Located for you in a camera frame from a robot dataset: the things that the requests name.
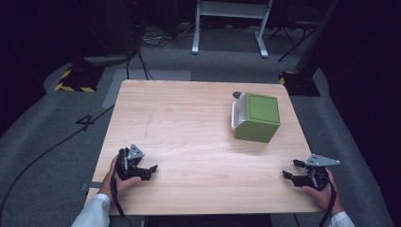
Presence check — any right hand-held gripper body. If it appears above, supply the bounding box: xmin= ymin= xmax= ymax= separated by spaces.
xmin=292 ymin=153 xmax=341 ymax=192

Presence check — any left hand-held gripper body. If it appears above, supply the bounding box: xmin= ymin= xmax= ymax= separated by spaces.
xmin=114 ymin=144 xmax=146 ymax=182

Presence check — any green drawer box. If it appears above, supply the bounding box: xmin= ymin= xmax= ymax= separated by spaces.
xmin=234 ymin=92 xmax=282 ymax=144

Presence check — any white drawer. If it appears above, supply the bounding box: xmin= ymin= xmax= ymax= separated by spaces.
xmin=230 ymin=93 xmax=248 ymax=131

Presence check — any person's right hand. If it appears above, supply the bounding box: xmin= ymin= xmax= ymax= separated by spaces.
xmin=302 ymin=168 xmax=344 ymax=218

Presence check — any person's left hand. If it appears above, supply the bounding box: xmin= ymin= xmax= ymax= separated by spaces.
xmin=97 ymin=155 xmax=143 ymax=199

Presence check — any dark pole stand striped base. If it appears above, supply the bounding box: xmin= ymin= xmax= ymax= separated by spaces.
xmin=278 ymin=0 xmax=340 ymax=97

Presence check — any black stand with striped base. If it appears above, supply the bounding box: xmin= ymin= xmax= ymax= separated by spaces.
xmin=54 ymin=55 xmax=129 ymax=94

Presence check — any black tripod stand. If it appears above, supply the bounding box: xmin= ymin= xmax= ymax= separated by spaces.
xmin=268 ymin=18 xmax=320 ymax=62

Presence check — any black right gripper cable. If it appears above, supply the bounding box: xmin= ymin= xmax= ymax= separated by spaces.
xmin=317 ymin=174 xmax=338 ymax=227

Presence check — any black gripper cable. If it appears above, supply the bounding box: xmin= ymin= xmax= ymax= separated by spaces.
xmin=317 ymin=174 xmax=338 ymax=227
xmin=109 ymin=174 xmax=133 ymax=227

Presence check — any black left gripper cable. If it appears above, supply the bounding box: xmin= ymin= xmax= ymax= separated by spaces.
xmin=109 ymin=174 xmax=133 ymax=227

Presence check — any long black floor cable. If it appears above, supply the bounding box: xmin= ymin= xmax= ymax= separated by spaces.
xmin=0 ymin=103 xmax=115 ymax=223

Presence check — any bundle of floor cables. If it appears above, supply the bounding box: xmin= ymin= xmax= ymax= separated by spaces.
xmin=126 ymin=18 xmax=198 ymax=81

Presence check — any white metal table frame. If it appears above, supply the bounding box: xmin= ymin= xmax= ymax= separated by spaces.
xmin=191 ymin=0 xmax=274 ymax=60

